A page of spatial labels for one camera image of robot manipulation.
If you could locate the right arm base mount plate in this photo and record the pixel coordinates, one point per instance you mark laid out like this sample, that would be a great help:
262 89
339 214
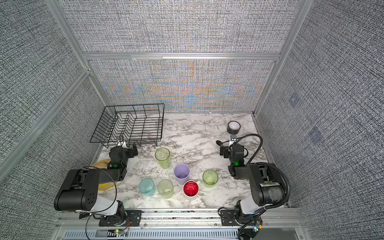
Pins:
228 218

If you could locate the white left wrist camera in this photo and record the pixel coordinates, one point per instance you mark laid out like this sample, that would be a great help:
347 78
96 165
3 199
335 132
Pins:
121 141

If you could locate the red cup white outside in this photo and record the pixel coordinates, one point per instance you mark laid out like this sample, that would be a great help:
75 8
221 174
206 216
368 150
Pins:
191 190

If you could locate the tall light green cup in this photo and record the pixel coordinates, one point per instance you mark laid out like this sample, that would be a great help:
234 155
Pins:
163 156

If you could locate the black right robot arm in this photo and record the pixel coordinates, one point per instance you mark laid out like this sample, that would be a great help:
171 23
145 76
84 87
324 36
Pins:
269 188

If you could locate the short green cup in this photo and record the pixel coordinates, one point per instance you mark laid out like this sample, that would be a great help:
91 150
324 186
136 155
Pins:
210 178

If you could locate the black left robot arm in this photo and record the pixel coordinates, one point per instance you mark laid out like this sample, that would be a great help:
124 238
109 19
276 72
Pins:
79 191

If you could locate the black wire dish rack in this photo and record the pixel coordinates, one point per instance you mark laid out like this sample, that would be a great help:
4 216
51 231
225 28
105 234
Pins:
139 124

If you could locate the aluminium front rail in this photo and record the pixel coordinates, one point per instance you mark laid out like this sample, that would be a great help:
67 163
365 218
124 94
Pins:
185 224

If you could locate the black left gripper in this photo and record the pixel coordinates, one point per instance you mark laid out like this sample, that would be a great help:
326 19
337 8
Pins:
130 151

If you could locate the lilac plastic cup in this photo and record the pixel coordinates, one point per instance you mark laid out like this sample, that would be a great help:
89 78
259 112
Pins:
182 172

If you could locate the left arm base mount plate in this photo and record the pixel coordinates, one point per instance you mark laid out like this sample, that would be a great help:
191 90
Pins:
130 218

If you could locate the pale yellow-green frosted cup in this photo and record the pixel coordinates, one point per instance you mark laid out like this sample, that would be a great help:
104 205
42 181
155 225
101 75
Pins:
165 188

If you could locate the black tape roll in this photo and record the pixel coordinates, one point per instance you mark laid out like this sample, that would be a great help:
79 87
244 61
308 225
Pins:
233 127

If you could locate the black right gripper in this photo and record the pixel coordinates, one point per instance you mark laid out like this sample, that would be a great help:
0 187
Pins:
225 150

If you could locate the teal frosted cup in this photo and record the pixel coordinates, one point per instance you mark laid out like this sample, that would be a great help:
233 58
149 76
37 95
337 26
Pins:
147 187

